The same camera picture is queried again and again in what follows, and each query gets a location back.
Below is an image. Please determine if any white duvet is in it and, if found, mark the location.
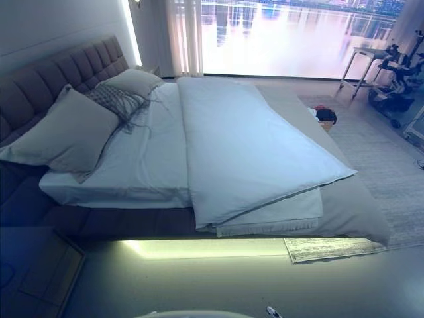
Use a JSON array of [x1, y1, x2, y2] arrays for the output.
[[175, 76, 359, 233]]

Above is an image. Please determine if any white fitted bed sheet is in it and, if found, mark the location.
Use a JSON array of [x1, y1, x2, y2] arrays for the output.
[[38, 81, 199, 210]]

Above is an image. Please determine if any light grey patterned rug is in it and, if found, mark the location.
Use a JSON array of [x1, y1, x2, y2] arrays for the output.
[[284, 94, 424, 266]]

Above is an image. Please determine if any black garment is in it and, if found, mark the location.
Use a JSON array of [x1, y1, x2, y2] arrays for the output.
[[315, 107, 338, 125]]

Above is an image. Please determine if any dark wooden nightstand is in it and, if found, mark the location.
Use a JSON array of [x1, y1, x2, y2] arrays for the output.
[[0, 227, 86, 318]]

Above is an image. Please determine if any grey fringed woven cushion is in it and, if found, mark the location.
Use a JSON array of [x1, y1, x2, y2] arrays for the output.
[[84, 82, 160, 140]]

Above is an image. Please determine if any small beige pillow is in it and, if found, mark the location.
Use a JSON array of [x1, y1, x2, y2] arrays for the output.
[[95, 68, 165, 99]]

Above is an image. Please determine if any city skyline backdrop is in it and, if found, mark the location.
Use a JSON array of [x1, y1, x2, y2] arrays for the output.
[[201, 0, 403, 78]]

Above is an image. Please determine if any black wheeled equipment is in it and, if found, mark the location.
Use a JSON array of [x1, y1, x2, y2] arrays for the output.
[[367, 42, 424, 114]]

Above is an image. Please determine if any large beige pillow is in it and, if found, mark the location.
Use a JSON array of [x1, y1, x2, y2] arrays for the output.
[[0, 84, 120, 185]]

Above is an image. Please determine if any sheer white curtain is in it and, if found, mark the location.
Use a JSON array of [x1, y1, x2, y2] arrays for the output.
[[165, 0, 204, 79]]

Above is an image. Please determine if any grey tufted upholstered headboard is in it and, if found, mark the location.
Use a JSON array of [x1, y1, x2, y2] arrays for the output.
[[0, 35, 130, 146]]

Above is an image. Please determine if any brown upholstered bed frame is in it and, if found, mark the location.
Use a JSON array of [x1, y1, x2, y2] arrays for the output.
[[0, 158, 219, 240]]

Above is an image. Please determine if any white metal frame box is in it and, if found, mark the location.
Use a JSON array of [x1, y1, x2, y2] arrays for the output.
[[402, 108, 424, 147]]

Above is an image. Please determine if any metal frame rolling table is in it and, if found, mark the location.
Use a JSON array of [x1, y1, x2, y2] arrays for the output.
[[337, 45, 389, 97]]

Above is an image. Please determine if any vertical wall light strip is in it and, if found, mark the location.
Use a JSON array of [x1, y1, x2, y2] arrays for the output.
[[124, 0, 143, 67]]

